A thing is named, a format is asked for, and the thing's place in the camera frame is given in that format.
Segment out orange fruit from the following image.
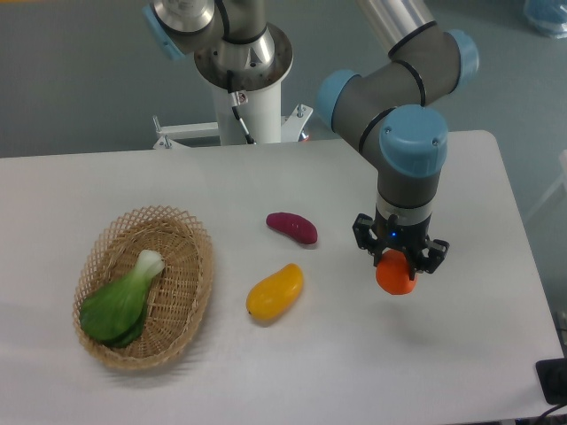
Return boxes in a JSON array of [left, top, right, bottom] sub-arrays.
[[376, 250, 417, 295]]

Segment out yellow mango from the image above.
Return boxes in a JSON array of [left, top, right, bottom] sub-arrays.
[[245, 263, 304, 321]]

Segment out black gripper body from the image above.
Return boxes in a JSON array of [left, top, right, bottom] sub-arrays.
[[370, 204, 431, 259]]

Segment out black device at edge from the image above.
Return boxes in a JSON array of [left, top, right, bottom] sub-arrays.
[[535, 358, 566, 405]]

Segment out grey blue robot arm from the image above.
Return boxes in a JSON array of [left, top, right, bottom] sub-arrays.
[[143, 1, 479, 276]]

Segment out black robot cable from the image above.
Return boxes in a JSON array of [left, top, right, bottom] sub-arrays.
[[226, 69, 258, 146]]

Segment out green bok choy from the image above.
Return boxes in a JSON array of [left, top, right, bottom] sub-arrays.
[[79, 250, 165, 348]]

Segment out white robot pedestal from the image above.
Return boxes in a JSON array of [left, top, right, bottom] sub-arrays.
[[151, 26, 315, 151]]

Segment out woven wicker basket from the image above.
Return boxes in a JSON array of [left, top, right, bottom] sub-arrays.
[[73, 205, 214, 370]]

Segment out purple sweet potato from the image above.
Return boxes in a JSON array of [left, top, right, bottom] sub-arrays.
[[266, 212, 318, 245]]

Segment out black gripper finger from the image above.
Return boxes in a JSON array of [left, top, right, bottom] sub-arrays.
[[352, 213, 384, 267], [407, 237, 449, 281]]

